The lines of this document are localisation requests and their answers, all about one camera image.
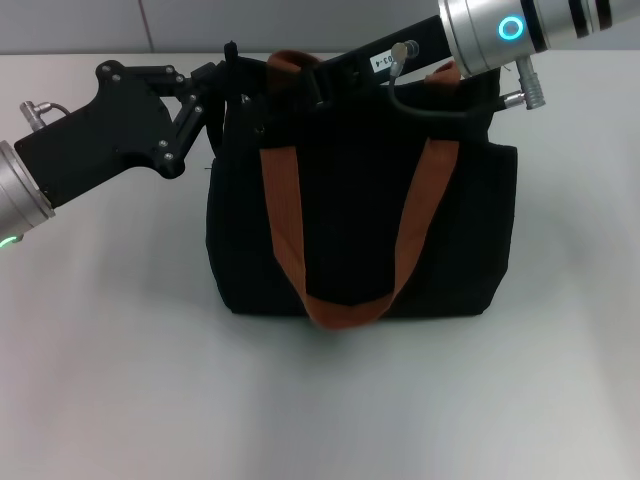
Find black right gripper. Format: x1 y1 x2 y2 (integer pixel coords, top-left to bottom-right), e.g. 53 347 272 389
242 14 454 136

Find black food bag orange handles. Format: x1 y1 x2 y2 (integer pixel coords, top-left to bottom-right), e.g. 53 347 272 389
204 39 519 332

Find silver zipper pull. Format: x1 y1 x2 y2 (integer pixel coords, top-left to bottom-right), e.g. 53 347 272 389
239 92 266 134

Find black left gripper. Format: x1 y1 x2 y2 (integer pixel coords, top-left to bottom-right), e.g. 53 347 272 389
13 60 227 209

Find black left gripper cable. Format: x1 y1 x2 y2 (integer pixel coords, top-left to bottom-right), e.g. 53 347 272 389
18 99 71 132

